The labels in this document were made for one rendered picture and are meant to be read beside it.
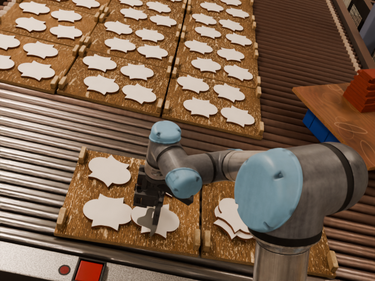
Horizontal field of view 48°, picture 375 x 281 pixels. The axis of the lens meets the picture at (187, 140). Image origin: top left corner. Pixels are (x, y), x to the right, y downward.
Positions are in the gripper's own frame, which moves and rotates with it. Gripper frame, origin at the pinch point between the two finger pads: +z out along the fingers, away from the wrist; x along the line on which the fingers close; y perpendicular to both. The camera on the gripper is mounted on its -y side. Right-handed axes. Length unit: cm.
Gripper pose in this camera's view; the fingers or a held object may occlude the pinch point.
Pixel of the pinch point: (155, 218)
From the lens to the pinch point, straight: 129.2
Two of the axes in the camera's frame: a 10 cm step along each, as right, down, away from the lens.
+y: -9.8, -1.6, -1.0
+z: -1.9, 7.4, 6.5
